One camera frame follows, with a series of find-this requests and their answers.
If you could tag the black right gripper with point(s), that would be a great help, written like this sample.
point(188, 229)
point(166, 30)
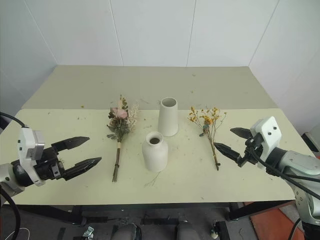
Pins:
point(251, 152)

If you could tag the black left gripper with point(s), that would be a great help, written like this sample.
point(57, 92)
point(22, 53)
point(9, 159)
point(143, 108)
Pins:
point(50, 167)

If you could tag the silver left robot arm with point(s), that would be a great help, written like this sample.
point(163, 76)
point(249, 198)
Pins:
point(7, 176)

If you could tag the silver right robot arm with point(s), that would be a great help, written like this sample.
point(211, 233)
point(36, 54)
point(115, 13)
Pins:
point(300, 162)

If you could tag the tall white tapered vase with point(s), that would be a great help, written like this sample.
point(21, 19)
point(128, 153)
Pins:
point(168, 120)

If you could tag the white bottle-shaped vase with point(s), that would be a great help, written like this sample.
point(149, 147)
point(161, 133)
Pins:
point(155, 155)

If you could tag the yellow dried flower bouquet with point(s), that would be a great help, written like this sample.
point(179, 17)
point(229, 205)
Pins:
point(208, 121)

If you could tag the pink dried flower bouquet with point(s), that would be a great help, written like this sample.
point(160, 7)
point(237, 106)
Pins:
point(121, 117)

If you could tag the metal caster wheel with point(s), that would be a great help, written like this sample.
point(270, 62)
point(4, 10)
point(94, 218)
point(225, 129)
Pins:
point(215, 230)
point(88, 232)

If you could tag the thin dry loose twig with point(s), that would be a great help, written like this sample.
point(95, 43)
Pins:
point(152, 181)

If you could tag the orange floor mat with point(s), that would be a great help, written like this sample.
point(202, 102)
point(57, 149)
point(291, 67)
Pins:
point(275, 220)

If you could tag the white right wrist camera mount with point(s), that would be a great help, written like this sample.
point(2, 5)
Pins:
point(268, 135)

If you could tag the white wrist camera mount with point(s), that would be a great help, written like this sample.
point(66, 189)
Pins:
point(25, 140)
point(268, 135)

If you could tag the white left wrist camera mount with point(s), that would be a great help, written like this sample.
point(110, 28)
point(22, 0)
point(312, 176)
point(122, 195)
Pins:
point(25, 140)

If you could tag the black metal table frame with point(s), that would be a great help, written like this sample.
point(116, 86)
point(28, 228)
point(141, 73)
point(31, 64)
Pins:
point(150, 203)

